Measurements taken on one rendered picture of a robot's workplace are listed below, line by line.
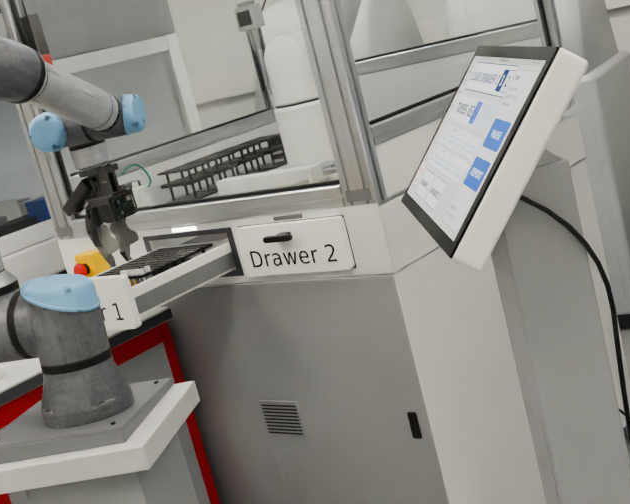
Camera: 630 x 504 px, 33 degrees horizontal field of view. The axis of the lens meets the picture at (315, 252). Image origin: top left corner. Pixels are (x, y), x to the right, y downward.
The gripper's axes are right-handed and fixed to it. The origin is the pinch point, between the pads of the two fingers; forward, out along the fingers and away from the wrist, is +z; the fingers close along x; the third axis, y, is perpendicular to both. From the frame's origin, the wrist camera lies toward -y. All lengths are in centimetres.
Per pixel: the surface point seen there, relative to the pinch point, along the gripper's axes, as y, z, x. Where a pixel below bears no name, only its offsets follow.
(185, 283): 11.1, 8.8, 6.4
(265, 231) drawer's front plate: 24.2, 3.0, 20.6
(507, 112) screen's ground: 103, -18, -10
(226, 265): 11.1, 9.5, 19.5
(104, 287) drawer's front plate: 6.8, 2.8, -10.8
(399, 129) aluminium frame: 53, -11, 36
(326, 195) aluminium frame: 41.5, -2.7, 22.3
